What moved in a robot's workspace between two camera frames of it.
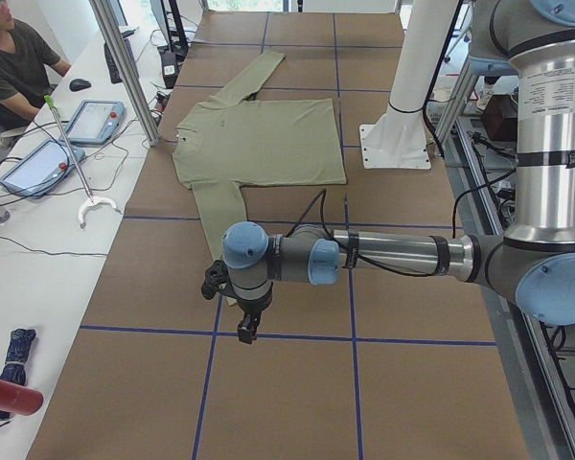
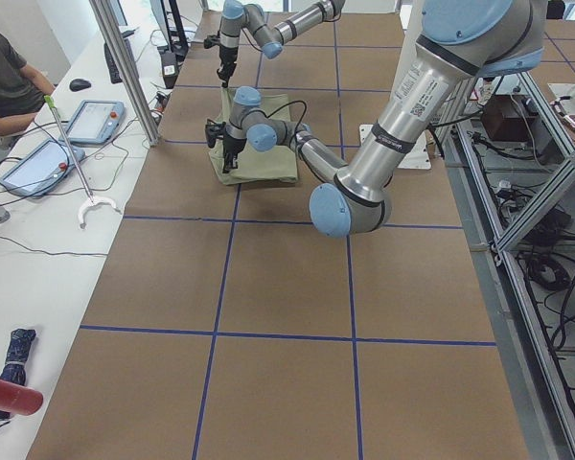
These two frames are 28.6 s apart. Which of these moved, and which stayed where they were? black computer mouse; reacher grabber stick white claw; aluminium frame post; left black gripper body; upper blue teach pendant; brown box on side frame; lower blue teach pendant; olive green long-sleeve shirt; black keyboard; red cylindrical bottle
Moved: olive green long-sleeve shirt; left black gripper body
Stayed: black keyboard; aluminium frame post; upper blue teach pendant; red cylindrical bottle; brown box on side frame; reacher grabber stick white claw; black computer mouse; lower blue teach pendant
